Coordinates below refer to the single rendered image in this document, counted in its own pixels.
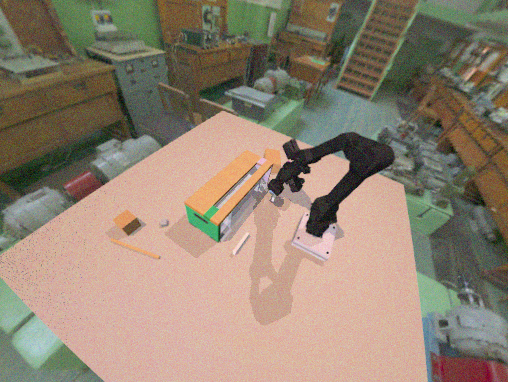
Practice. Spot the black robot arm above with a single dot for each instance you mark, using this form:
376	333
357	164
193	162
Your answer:
367	157

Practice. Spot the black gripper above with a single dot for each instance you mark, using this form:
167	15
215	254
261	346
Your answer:
284	174

